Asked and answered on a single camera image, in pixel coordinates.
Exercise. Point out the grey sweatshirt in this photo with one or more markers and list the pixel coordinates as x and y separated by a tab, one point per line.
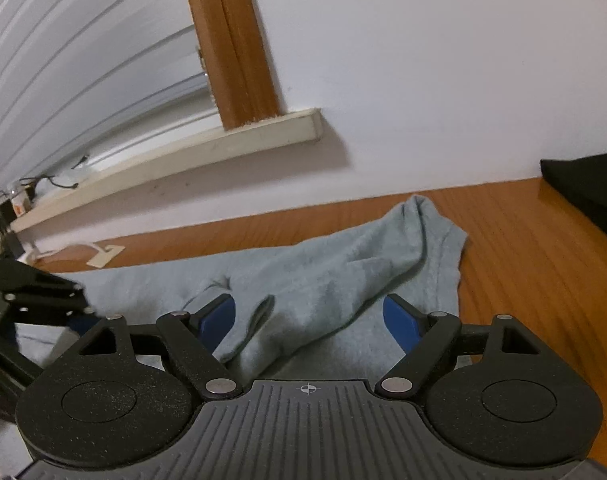
308	280

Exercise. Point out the wooden window frame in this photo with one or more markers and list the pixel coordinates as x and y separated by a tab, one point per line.
233	45

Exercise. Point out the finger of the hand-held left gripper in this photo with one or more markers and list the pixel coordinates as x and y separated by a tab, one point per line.
48	316
28	280

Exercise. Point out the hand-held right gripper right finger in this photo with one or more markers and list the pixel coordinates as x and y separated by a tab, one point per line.
401	325

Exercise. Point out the grey window blind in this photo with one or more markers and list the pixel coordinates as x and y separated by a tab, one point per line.
83	60

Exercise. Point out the clear jar orange label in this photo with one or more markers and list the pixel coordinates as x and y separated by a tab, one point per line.
20	203

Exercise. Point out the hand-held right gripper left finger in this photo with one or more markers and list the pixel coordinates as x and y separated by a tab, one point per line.
218	320

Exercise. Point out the beige window sill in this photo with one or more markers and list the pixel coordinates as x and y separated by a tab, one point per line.
183	155

